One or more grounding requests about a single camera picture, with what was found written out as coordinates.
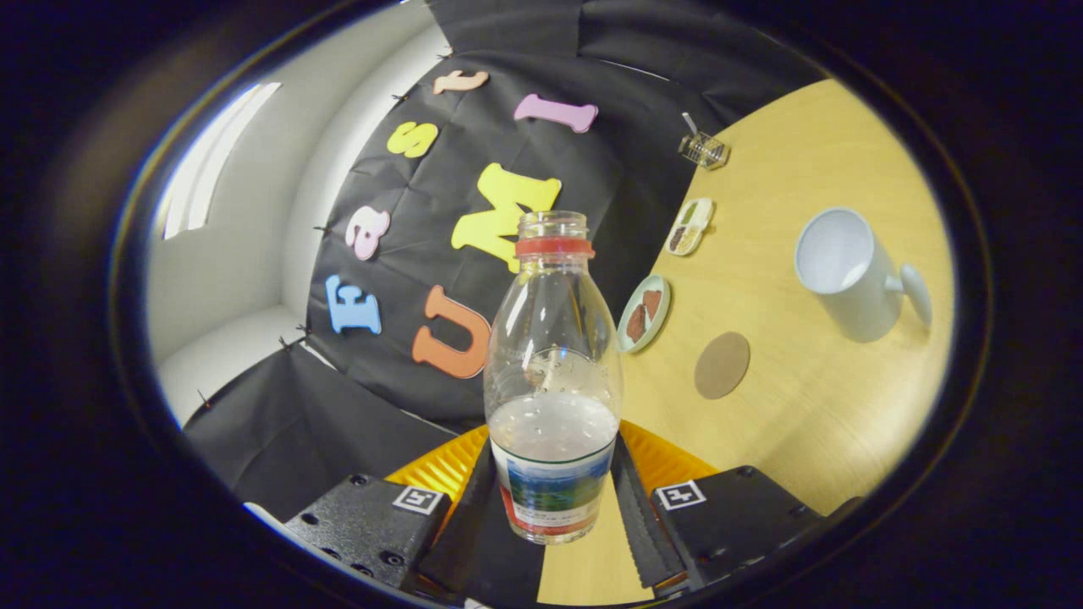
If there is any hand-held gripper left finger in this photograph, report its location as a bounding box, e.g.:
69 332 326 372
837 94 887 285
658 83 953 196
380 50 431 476
283 423 547 608

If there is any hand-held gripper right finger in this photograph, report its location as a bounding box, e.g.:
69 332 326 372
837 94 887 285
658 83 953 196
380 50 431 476
609 420 864 593

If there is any clear plastic juice bottle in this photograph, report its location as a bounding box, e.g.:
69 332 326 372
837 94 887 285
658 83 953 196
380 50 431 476
483 211 625 546

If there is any brown round coaster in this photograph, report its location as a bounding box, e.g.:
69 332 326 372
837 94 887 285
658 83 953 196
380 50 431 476
694 331 751 400

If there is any white cup with handle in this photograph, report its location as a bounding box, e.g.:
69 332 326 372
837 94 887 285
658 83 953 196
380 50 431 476
794 207 933 343

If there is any pale green plate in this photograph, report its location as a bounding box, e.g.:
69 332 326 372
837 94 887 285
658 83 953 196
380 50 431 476
617 274 672 354

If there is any wooden table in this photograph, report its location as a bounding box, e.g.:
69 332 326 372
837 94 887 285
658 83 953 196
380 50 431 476
537 78 957 606

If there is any white divided snack tray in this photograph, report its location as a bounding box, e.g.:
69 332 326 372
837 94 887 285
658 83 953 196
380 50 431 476
665 197 716 257

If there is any large ceiling light panel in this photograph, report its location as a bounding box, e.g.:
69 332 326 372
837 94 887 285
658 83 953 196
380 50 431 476
161 82 283 240

